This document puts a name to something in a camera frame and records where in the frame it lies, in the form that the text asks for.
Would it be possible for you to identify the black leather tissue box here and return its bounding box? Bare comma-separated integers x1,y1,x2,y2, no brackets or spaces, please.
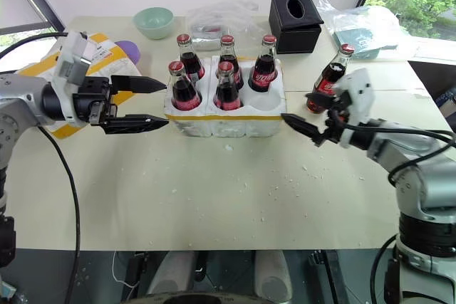
269,0,325,55

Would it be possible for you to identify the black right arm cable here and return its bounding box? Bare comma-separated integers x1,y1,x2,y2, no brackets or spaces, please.
327,108,456,187

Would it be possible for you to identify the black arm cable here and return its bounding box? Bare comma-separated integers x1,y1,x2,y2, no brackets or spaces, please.
327,108,456,187
0,32,81,304

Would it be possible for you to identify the blue package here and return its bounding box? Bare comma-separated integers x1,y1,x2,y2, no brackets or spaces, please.
435,86,456,117

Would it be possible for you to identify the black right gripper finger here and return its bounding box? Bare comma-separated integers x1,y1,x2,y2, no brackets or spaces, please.
305,92,340,103
281,112,327,147

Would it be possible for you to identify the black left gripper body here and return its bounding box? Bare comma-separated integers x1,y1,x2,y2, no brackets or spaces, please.
73,76,118,127

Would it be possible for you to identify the thin white cable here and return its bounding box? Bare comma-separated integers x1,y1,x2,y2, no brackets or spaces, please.
112,251,140,289

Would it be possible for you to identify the grey rounded robot leg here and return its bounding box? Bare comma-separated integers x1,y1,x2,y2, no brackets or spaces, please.
147,250,197,297
254,249,294,302

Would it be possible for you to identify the yellow taped white box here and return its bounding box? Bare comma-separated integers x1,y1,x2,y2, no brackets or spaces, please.
17,32,140,140

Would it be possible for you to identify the purple round object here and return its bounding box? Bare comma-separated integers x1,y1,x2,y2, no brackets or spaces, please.
115,40,142,65

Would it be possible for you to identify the dark side table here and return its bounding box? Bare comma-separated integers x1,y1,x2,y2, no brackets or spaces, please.
407,60,456,120

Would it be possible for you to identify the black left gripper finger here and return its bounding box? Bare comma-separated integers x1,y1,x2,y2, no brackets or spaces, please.
110,75,168,95
103,114,170,136

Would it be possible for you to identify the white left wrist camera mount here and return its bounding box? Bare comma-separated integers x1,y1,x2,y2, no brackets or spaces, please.
53,31,94,88

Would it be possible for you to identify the mint green bowl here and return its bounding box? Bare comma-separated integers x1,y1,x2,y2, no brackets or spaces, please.
133,7,175,41

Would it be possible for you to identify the clear plastic bag teal cloth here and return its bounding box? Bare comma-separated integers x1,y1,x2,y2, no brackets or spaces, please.
314,0,422,62

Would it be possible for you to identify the white foam crate yellow tape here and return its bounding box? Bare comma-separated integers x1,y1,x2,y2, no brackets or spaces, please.
163,55,287,139

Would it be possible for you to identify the black right shoulder cable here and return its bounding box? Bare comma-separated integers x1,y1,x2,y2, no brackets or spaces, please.
369,234,398,304

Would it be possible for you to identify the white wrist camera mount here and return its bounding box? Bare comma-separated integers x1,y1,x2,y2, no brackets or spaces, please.
53,31,94,88
333,68,377,149

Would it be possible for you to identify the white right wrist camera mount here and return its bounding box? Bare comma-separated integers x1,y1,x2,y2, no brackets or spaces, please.
333,68,377,149

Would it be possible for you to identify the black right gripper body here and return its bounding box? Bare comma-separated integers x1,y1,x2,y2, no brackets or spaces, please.
321,90,353,144

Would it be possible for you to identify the glass cola bottle red cap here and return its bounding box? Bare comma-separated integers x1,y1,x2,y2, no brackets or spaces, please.
167,61,203,112
247,34,279,93
176,33,207,83
306,43,356,115
215,34,245,91
212,61,244,111

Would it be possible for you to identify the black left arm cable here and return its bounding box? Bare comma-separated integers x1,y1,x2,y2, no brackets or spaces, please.
0,32,81,304

